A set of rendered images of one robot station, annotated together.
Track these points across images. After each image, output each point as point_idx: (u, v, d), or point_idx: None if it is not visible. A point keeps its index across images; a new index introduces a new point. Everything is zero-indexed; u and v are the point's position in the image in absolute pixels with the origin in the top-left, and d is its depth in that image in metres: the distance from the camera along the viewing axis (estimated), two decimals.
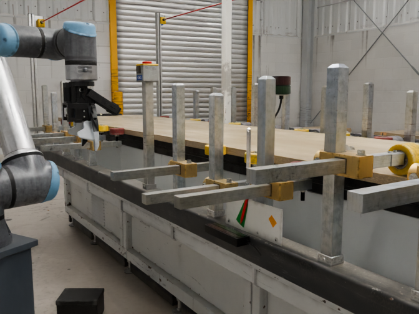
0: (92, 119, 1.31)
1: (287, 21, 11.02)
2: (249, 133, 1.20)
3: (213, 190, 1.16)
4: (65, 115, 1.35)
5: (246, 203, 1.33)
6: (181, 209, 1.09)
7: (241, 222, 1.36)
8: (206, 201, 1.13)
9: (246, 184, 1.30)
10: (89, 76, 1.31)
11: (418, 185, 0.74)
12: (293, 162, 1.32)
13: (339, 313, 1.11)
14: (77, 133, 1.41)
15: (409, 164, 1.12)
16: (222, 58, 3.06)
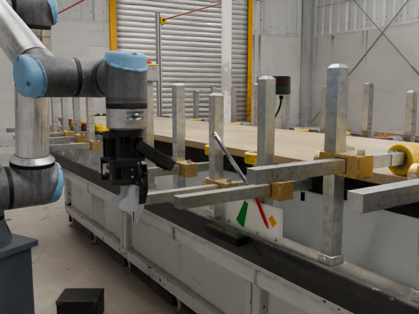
0: (141, 189, 1.00)
1: (287, 21, 11.02)
2: (216, 135, 1.34)
3: (213, 190, 1.16)
4: (105, 174, 1.02)
5: (258, 203, 1.28)
6: (181, 209, 1.09)
7: (267, 226, 1.26)
8: (206, 201, 1.13)
9: (245, 184, 1.30)
10: (140, 124, 0.98)
11: (418, 185, 0.74)
12: (293, 162, 1.32)
13: (339, 313, 1.11)
14: None
15: (409, 164, 1.12)
16: (222, 58, 3.06)
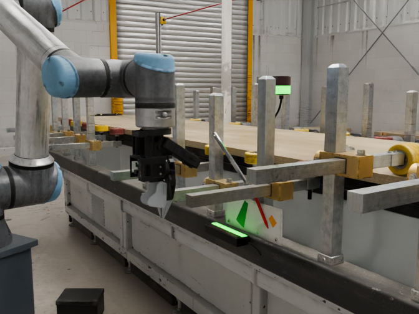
0: (168, 185, 1.04)
1: (287, 21, 11.02)
2: (216, 135, 1.34)
3: (224, 189, 1.18)
4: (134, 171, 1.06)
5: (258, 203, 1.28)
6: (193, 207, 1.11)
7: (267, 226, 1.26)
8: (217, 199, 1.15)
9: (245, 184, 1.30)
10: (168, 123, 1.01)
11: (418, 185, 0.74)
12: (300, 161, 1.34)
13: (339, 313, 1.11)
14: None
15: (409, 164, 1.12)
16: (222, 58, 3.06)
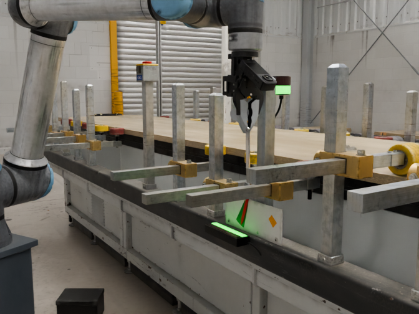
0: (235, 101, 1.19)
1: (287, 21, 11.02)
2: (247, 133, 1.21)
3: (224, 189, 1.18)
4: None
5: (246, 203, 1.33)
6: (193, 207, 1.11)
7: (242, 223, 1.36)
8: (217, 199, 1.15)
9: (246, 184, 1.30)
10: (234, 45, 1.17)
11: (418, 185, 0.74)
12: (300, 161, 1.34)
13: (339, 313, 1.11)
14: (247, 117, 1.24)
15: (409, 164, 1.12)
16: (222, 58, 3.06)
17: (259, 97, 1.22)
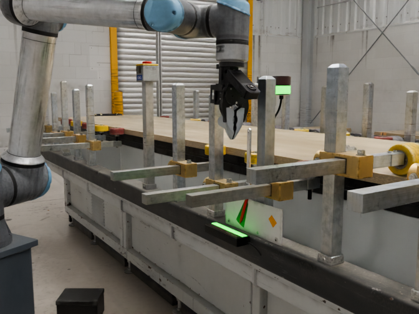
0: (221, 109, 1.26)
1: (287, 21, 11.02)
2: (249, 134, 1.20)
3: (224, 189, 1.18)
4: None
5: (246, 203, 1.33)
6: (193, 207, 1.11)
7: (240, 222, 1.36)
8: (217, 199, 1.15)
9: (246, 184, 1.30)
10: (221, 56, 1.24)
11: (418, 185, 0.74)
12: (300, 161, 1.34)
13: (339, 313, 1.11)
14: None
15: (409, 164, 1.12)
16: None
17: (244, 106, 1.28)
